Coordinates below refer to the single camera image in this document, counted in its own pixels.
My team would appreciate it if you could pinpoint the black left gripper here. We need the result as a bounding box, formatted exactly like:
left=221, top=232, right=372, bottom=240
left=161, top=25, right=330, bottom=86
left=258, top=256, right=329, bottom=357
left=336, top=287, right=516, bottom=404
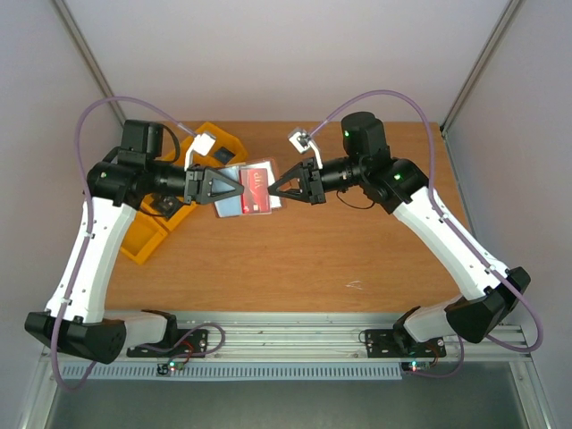
left=147, top=161, right=244, bottom=206

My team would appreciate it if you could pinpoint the brown leather card holder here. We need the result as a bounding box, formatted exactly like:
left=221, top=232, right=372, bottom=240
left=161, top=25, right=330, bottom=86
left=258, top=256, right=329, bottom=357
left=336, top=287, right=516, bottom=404
left=214, top=158, right=283, bottom=218

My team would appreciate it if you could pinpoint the red VIP card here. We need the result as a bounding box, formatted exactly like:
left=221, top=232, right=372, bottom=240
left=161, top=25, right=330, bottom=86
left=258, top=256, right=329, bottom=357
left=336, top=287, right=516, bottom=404
left=240, top=168, right=272, bottom=215

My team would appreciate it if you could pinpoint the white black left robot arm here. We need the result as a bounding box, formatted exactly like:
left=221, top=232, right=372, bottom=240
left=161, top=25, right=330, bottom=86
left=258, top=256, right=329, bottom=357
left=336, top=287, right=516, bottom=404
left=24, top=120, right=244, bottom=364

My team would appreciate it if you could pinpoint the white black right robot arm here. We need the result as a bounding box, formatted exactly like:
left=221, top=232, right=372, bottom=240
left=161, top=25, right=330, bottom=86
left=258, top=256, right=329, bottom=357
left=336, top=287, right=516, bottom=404
left=268, top=112, right=531, bottom=356

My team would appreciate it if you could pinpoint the blue card in bin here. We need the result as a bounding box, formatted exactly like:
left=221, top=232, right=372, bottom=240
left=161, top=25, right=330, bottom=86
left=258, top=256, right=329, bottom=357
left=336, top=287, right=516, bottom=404
left=213, top=147, right=235, bottom=164

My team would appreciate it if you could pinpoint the black card in bin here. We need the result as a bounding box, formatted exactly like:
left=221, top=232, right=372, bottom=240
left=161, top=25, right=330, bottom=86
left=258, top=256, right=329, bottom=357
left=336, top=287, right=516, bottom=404
left=150, top=196, right=181, bottom=219

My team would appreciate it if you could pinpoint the yellow bin near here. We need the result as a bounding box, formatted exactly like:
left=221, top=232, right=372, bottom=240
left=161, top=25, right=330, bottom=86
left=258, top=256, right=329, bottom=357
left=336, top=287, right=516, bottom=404
left=120, top=214, right=167, bottom=265

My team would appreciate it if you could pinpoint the left small circuit board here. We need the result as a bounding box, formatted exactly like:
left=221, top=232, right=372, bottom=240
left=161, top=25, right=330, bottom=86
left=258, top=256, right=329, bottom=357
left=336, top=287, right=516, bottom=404
left=156, top=361, right=186, bottom=376

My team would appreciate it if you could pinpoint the small circuit board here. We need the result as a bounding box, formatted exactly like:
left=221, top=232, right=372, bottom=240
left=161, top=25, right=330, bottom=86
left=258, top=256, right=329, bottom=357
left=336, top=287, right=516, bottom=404
left=401, top=360, right=435, bottom=373
left=156, top=361, right=186, bottom=376

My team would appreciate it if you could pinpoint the right small circuit board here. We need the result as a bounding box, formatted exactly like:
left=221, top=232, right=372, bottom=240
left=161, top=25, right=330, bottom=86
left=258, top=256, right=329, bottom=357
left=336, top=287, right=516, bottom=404
left=401, top=360, right=435, bottom=373

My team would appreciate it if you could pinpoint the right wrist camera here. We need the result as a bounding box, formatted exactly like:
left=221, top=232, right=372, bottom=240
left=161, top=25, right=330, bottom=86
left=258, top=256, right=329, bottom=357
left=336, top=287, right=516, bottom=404
left=288, top=128, right=323, bottom=169

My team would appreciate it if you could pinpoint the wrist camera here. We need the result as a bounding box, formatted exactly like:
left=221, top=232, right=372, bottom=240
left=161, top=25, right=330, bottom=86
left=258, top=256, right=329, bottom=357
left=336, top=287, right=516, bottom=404
left=184, top=131, right=216, bottom=171
left=288, top=128, right=323, bottom=169

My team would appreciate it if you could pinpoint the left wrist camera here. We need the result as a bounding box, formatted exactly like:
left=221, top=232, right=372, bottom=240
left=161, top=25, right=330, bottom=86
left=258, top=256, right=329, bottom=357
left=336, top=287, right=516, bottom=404
left=184, top=131, right=216, bottom=171

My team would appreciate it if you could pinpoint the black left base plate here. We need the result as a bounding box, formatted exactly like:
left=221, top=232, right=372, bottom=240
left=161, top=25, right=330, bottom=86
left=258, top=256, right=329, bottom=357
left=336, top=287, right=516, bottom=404
left=126, top=328, right=209, bottom=358

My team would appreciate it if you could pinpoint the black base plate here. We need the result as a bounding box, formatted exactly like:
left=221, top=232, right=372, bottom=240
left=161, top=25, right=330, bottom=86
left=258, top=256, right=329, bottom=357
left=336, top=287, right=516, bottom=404
left=358, top=329, right=447, bottom=358
left=126, top=328, right=209, bottom=358

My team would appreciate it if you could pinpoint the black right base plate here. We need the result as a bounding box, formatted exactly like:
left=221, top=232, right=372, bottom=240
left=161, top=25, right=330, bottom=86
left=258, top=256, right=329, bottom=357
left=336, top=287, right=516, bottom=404
left=358, top=329, right=447, bottom=358

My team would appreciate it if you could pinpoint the left aluminium frame post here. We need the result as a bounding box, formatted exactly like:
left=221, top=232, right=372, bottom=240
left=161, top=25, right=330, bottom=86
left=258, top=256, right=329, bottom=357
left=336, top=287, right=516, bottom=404
left=49, top=0, right=115, bottom=97

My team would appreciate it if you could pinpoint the aluminium frame post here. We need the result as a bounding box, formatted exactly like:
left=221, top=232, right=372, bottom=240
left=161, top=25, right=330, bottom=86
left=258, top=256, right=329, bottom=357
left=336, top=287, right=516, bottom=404
left=49, top=0, right=115, bottom=97
left=440, top=0, right=526, bottom=135

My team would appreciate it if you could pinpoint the grey slotted cable duct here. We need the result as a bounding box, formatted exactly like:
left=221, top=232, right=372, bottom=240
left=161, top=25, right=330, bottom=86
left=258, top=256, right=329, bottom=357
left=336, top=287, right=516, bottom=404
left=60, top=362, right=403, bottom=382

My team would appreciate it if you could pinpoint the right aluminium frame post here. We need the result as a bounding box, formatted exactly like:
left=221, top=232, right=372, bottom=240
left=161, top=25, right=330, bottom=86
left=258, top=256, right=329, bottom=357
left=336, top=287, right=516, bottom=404
left=440, top=0, right=526, bottom=135

